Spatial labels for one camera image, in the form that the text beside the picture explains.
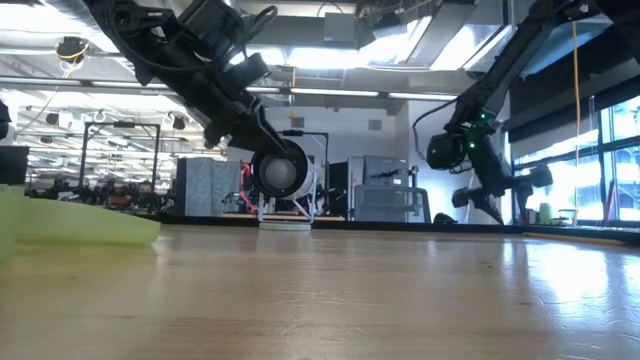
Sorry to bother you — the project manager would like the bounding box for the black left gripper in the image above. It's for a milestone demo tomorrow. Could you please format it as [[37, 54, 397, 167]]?
[[169, 62, 290, 155]]

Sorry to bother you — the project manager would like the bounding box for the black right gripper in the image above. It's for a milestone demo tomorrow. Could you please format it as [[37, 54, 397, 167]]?
[[452, 164, 534, 225]]

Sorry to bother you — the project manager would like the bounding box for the green translucent supply box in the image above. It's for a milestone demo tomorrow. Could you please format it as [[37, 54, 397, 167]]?
[[0, 184, 162, 265]]

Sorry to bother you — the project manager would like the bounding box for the grey partition panel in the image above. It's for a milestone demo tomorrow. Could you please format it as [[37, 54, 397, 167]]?
[[175, 157, 241, 217]]

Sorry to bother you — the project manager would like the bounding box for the ceiling tube light bar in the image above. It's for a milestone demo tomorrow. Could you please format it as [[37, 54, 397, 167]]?
[[0, 74, 459, 104]]

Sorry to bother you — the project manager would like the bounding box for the black screen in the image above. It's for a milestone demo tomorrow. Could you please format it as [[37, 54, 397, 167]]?
[[328, 160, 351, 219]]

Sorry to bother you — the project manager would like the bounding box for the grey cabinet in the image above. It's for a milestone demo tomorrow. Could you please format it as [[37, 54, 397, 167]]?
[[349, 155, 409, 187]]

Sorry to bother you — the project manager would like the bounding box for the grey ceiling unit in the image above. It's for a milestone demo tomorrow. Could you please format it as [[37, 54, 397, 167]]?
[[323, 12, 359, 44]]

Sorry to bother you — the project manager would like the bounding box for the black gantry stand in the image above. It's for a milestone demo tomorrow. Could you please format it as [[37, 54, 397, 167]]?
[[79, 121, 161, 194]]

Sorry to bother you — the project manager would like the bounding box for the distant cluttered workbench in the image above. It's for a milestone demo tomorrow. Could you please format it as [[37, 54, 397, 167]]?
[[29, 174, 171, 210]]

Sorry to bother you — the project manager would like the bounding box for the black monitor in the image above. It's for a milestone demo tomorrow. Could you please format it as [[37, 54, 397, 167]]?
[[0, 145, 30, 185]]

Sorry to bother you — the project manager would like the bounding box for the red cable bundle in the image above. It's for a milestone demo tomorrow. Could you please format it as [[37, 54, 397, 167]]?
[[239, 162, 257, 214]]

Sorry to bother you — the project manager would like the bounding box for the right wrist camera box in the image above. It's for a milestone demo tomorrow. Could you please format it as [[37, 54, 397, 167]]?
[[529, 164, 554, 189]]

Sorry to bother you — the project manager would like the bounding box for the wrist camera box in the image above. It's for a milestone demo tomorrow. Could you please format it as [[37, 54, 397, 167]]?
[[529, 164, 554, 189], [224, 51, 272, 90]]

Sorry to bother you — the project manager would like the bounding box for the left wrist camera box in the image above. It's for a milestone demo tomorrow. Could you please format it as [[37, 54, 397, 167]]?
[[224, 51, 272, 90]]

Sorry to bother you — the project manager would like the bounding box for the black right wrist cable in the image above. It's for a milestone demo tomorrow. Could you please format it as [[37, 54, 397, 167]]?
[[412, 97, 459, 151]]

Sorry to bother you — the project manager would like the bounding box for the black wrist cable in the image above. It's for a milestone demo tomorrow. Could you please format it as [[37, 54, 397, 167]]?
[[243, 4, 279, 34], [412, 97, 459, 151]]

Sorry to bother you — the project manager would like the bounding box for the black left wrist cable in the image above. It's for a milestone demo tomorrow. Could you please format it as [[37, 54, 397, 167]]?
[[243, 4, 279, 34]]

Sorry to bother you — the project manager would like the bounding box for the yellow cable coil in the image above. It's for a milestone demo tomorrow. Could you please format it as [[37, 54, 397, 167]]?
[[54, 35, 92, 66]]

